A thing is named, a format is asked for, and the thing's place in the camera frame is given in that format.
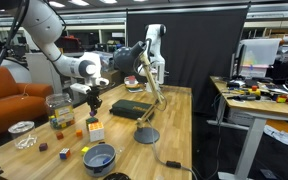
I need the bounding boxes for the large white Rubik's cube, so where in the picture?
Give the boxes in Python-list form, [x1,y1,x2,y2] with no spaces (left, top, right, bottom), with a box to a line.
[88,122,104,142]

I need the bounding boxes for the black lamp cable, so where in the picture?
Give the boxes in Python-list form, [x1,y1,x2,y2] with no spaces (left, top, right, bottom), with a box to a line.
[145,118,198,180]

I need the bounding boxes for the yellow block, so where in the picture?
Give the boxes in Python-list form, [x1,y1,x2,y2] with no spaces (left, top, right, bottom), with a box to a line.
[81,146,90,156]

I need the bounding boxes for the side desk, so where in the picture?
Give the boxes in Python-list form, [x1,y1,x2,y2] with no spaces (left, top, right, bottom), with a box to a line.
[207,76,288,180]

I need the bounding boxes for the small Rubik's cube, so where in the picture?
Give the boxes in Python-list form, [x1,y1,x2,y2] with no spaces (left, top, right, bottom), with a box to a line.
[59,148,71,159]

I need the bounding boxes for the dark purple block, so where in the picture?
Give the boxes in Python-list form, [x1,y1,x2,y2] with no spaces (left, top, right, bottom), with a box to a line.
[39,143,48,152]

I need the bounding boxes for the black green Rubik's cube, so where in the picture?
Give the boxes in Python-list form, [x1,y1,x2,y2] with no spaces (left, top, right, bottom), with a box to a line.
[85,117,98,128]

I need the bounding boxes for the grey lamp base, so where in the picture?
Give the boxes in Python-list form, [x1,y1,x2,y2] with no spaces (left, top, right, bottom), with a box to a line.
[134,127,160,144]

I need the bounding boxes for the grey bowl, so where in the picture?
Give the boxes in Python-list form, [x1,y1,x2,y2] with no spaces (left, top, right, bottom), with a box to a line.
[83,143,116,177]

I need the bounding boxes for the dark green case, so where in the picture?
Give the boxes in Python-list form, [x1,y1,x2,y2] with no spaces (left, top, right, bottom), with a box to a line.
[109,99,150,120]

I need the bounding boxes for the clear jar of blocks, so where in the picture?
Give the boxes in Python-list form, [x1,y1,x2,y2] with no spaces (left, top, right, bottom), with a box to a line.
[45,93,75,130]

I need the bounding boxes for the computer monitor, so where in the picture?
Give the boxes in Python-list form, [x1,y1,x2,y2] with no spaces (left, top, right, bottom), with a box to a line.
[230,38,281,79]

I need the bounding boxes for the wooden desk lamp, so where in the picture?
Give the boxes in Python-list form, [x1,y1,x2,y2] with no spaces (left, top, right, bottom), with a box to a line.
[113,38,168,145]

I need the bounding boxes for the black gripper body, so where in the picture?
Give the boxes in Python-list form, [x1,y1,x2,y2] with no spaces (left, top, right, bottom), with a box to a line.
[87,86,100,97]

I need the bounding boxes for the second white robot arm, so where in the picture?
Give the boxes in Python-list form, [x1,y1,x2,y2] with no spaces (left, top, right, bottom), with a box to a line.
[144,24,166,89]

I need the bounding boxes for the blue block in bowl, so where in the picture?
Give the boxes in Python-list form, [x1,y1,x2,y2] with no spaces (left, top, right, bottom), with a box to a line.
[103,157,110,164]

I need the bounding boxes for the black curtain screen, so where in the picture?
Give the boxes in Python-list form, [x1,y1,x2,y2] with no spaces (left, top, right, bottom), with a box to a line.
[126,6,248,114]

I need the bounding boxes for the orange sofa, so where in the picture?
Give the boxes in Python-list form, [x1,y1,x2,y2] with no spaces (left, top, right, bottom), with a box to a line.
[0,67,53,134]

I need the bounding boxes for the orange block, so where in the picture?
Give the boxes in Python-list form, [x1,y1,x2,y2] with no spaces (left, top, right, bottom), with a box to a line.
[75,129,83,137]

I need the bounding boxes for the red block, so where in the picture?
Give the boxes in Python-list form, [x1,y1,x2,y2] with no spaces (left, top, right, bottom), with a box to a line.
[56,132,64,140]

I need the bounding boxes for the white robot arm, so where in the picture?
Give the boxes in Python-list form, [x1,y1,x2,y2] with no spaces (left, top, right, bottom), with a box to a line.
[0,0,109,111]

